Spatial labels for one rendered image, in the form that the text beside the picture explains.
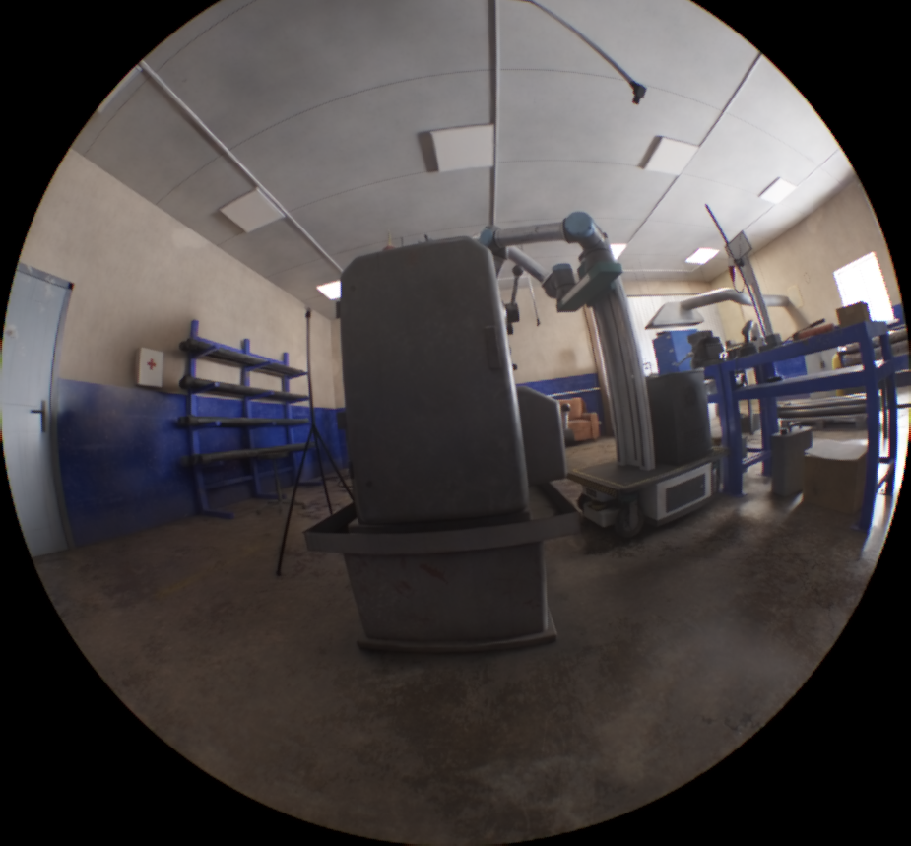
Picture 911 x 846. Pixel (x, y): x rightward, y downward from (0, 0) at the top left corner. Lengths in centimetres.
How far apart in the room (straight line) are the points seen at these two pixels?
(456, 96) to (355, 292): 242
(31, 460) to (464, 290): 318
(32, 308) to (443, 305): 321
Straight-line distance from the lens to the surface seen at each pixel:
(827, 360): 709
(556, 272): 221
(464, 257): 88
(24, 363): 319
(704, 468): 195
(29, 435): 314
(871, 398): 165
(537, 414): 88
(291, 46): 285
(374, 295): 88
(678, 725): 91
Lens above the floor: 76
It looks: 6 degrees up
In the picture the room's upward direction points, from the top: 7 degrees counter-clockwise
